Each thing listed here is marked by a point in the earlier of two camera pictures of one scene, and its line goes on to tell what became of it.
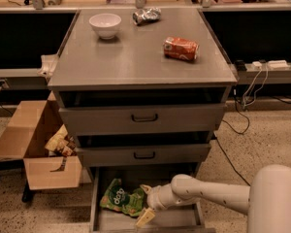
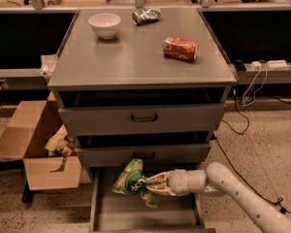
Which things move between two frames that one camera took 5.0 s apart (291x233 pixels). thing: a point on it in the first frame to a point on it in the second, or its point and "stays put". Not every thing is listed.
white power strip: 273,64 stays put
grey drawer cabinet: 141,92 stays put
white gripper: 155,197 to 177,182
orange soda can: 180,49 stays put
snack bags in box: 61,144 stays put
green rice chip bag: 117,198 to 131,181
